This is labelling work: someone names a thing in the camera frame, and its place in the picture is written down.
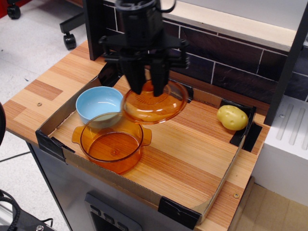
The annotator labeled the black office chair base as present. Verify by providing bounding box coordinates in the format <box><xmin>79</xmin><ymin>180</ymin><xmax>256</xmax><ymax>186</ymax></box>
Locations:
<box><xmin>60</xmin><ymin>13</ymin><xmax>85</xmax><ymax>50</ymax></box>

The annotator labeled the orange transparent plastic pot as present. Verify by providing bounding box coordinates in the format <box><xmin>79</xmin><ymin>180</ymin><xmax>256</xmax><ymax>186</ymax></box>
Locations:
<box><xmin>72</xmin><ymin>113</ymin><xmax>152</xmax><ymax>175</ymax></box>

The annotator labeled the toy oven control panel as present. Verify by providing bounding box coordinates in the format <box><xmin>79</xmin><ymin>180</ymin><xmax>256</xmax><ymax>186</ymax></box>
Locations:
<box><xmin>85</xmin><ymin>193</ymin><xmax>142</xmax><ymax>231</ymax></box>

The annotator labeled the yellow toy potato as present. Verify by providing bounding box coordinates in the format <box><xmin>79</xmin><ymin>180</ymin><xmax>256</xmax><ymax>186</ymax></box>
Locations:
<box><xmin>217</xmin><ymin>105</ymin><xmax>248</xmax><ymax>131</ymax></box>

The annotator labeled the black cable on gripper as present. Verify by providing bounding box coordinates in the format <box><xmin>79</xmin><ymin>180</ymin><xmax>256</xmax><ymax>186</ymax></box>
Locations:
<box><xmin>156</xmin><ymin>0</ymin><xmax>178</xmax><ymax>13</ymax></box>

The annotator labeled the white toy sink drainboard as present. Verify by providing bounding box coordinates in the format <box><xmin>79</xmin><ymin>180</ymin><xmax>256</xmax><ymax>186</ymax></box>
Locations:
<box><xmin>265</xmin><ymin>96</ymin><xmax>308</xmax><ymax>159</ymax></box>

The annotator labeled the black vertical post right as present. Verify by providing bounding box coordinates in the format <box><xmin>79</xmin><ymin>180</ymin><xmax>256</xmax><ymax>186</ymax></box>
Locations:
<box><xmin>264</xmin><ymin>4</ymin><xmax>308</xmax><ymax>126</ymax></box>

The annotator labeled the light blue bowl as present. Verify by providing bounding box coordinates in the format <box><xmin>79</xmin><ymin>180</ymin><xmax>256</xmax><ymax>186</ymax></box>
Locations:
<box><xmin>76</xmin><ymin>86</ymin><xmax>123</xmax><ymax>128</ymax></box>

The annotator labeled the orange transparent pot lid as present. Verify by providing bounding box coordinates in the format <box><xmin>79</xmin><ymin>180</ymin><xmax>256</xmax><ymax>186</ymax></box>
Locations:
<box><xmin>121</xmin><ymin>80</ymin><xmax>189</xmax><ymax>125</ymax></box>

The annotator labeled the black vertical post left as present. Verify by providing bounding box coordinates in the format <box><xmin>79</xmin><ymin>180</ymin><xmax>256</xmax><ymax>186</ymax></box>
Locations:
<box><xmin>82</xmin><ymin>0</ymin><xmax>116</xmax><ymax>61</ymax></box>

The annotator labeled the black vertical post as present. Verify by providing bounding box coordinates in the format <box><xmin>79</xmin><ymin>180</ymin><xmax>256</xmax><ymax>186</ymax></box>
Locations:
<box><xmin>264</xmin><ymin>4</ymin><xmax>308</xmax><ymax>126</ymax></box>
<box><xmin>82</xmin><ymin>0</ymin><xmax>116</xmax><ymax>61</ymax></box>

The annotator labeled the black cable bottom left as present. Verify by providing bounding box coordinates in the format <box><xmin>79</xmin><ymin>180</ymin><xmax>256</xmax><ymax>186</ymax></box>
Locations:
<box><xmin>0</xmin><ymin>189</ymin><xmax>54</xmax><ymax>231</ymax></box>

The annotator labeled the cardboard fence with black tape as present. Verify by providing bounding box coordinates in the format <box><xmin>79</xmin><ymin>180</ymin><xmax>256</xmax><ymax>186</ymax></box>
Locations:
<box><xmin>35</xmin><ymin>56</ymin><xmax>263</xmax><ymax>230</ymax></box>

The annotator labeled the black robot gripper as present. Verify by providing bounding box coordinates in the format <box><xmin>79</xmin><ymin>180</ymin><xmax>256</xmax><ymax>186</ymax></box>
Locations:
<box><xmin>99</xmin><ymin>0</ymin><xmax>190</xmax><ymax>97</ymax></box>

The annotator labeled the black caster wheel top left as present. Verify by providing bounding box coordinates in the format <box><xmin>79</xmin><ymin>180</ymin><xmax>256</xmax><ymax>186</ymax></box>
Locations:
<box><xmin>7</xmin><ymin>0</ymin><xmax>21</xmax><ymax>20</ymax></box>

